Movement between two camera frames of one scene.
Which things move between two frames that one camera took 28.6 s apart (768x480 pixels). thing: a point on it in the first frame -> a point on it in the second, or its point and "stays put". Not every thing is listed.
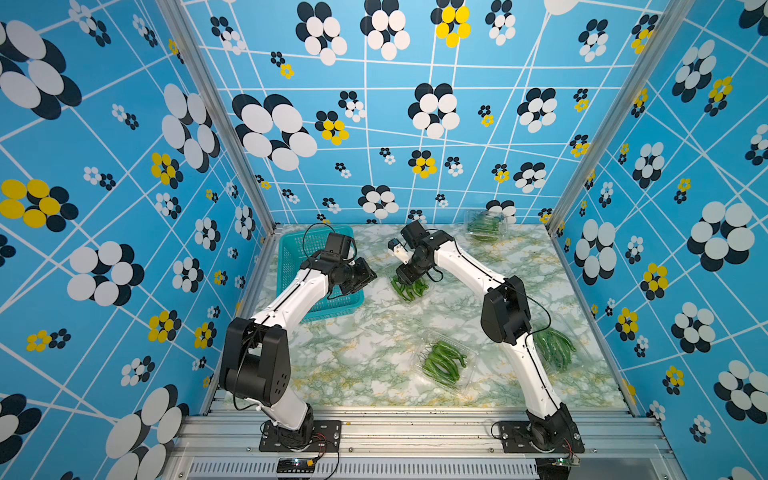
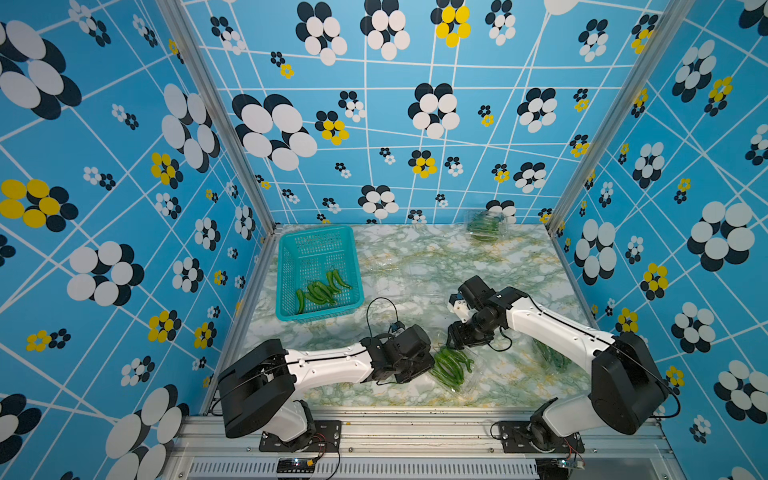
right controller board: [556, 468] stays put
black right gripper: [405, 275] -> [457, 337]
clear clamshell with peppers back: [486, 227] stays put
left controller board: [295, 465] stays put
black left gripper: [365, 275] -> [428, 363]
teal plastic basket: [296, 246] stays put
